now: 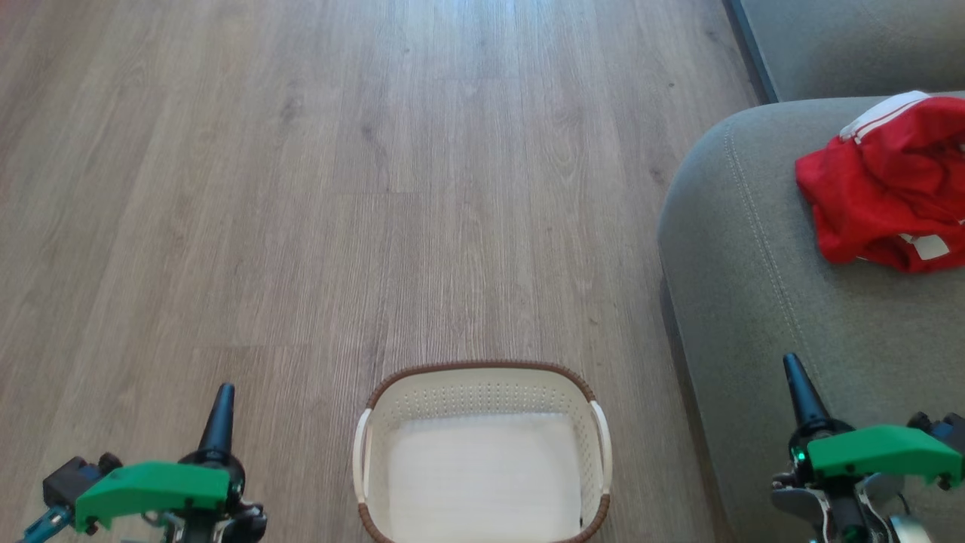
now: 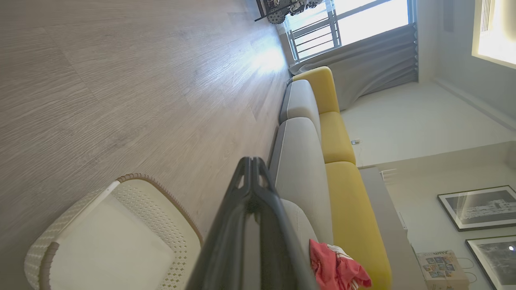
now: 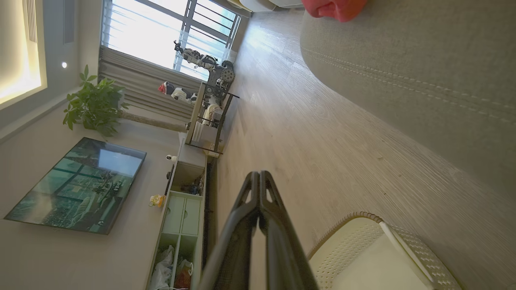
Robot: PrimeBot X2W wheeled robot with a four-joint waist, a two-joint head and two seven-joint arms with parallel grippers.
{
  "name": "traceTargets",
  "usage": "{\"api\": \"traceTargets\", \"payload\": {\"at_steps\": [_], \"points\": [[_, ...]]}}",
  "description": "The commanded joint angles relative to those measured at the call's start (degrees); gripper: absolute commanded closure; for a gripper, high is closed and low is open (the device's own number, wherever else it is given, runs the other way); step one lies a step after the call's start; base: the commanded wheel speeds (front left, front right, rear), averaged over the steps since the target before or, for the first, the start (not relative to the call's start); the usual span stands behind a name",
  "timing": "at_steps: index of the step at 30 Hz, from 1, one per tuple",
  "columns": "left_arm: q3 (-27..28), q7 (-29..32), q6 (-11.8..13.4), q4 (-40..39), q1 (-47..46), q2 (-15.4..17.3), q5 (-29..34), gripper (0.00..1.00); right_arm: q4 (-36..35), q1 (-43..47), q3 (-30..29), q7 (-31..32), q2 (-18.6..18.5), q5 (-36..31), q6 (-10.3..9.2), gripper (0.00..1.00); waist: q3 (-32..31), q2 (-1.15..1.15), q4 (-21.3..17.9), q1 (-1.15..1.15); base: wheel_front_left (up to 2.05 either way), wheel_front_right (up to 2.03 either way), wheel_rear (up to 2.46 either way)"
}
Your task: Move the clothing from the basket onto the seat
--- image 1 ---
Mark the red garment with white stripes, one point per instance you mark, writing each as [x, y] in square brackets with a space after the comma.
[889, 188]

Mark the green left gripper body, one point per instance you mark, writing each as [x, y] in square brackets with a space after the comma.
[151, 486]

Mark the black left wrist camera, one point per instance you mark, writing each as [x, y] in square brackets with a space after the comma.
[71, 477]

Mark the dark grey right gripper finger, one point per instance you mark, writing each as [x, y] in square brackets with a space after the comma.
[803, 396]

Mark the grey fabric sofa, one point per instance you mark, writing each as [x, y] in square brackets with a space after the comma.
[769, 317]

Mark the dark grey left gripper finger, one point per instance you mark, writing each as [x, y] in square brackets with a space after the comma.
[220, 430]

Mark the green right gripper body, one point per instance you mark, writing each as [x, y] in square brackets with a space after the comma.
[882, 452]

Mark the white basket with brown rim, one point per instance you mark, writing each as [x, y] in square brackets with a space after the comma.
[482, 388]

